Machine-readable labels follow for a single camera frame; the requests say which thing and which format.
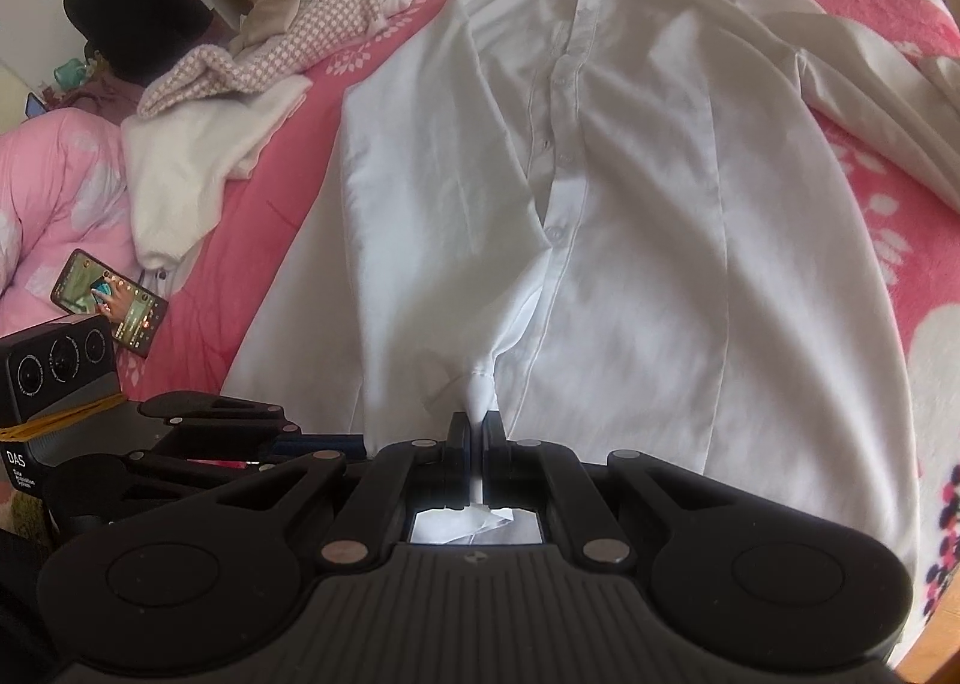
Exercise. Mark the white button shirt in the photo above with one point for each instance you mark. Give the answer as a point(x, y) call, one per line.
point(637, 204)

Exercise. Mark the pink floral blanket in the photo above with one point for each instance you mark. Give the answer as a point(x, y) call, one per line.
point(862, 1)

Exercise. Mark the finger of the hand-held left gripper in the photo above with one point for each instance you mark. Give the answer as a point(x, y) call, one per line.
point(225, 414)
point(315, 445)

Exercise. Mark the pink quilt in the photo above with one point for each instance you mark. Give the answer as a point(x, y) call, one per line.
point(60, 189)

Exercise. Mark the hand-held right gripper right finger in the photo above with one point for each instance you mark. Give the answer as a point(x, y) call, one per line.
point(495, 444)

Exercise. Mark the black smartphone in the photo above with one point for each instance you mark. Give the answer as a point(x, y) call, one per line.
point(112, 301)

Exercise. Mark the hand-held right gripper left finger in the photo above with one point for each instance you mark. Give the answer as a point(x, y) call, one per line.
point(459, 444)

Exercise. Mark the pink checked garment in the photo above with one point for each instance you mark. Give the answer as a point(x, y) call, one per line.
point(330, 1)

